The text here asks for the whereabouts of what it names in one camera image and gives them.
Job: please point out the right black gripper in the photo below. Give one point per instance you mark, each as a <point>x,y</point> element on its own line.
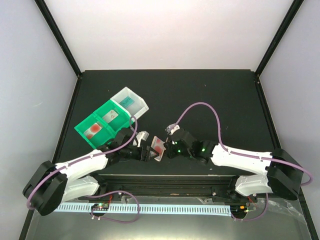
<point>171,154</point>

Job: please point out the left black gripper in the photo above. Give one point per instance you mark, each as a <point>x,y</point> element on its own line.
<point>146,156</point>

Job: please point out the red dot credit card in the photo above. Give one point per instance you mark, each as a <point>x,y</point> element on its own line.
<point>157,149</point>

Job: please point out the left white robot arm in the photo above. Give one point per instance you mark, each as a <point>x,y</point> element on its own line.
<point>53,184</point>

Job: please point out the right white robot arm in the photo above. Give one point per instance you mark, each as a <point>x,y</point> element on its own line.
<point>271,172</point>

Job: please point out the floral card in bin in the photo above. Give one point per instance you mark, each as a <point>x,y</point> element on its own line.
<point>110,116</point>

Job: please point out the teal card in bin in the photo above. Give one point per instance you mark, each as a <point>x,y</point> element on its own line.
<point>127,102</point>

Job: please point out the red dot card in bin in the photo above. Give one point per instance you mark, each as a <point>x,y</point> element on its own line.
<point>92,130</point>

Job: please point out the green bin middle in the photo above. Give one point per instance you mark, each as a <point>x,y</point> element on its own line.
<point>122,121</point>

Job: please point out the green bin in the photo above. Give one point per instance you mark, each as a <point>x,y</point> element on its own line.
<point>122,121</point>
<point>99,139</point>

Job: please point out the white translucent bin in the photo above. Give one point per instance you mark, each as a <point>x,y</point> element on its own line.
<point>137,109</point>

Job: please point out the green bin near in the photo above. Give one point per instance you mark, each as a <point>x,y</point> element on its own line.
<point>99,139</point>

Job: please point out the left controller board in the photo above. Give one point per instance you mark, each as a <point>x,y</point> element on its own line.
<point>100,207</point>

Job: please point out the controller board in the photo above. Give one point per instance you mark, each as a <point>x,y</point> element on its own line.
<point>242,208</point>
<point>100,207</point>

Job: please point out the right controller board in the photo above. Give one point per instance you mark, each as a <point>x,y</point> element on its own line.
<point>242,208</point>

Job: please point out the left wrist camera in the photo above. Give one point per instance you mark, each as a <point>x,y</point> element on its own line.
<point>141,136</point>

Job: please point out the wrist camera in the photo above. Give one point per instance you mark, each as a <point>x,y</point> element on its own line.
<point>141,136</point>
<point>172,128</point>

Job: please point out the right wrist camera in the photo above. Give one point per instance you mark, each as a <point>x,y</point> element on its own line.
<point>172,128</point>

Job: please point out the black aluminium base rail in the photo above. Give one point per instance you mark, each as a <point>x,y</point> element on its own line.
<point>217,188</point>

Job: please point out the white slotted cable duct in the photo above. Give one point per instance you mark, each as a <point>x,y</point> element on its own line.
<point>155,209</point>

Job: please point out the left black frame post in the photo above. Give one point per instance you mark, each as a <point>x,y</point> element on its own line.
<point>47,15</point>

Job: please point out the black frame post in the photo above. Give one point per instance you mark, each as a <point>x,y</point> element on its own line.
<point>47,15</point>
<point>283,27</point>

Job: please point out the right black frame post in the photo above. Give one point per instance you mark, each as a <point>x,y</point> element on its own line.
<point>283,27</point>

